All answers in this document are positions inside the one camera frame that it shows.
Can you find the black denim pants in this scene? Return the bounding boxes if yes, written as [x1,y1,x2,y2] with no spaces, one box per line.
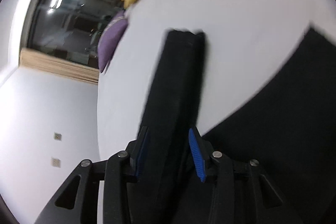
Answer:
[125,29,335,223]

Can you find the purple cushion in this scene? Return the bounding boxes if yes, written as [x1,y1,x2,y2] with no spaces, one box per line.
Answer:
[97,10,128,73]

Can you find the beige curtain left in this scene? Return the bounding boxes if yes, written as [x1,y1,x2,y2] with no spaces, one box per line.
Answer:
[19,48,100,85]

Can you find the white bed mattress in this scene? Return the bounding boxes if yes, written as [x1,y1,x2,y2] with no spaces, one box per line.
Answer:
[97,0,335,160]

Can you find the dark window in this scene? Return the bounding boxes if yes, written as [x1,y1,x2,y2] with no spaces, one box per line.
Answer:
[26,0,124,68]

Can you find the upper wall socket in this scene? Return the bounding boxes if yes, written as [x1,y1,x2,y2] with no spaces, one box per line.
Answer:
[54,132,62,141]

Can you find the wall socket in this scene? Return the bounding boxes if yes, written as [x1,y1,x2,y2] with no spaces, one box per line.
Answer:
[54,132,62,141]
[51,157,61,168]

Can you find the lower wall socket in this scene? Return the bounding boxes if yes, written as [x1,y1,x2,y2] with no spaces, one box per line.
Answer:
[51,157,61,168]

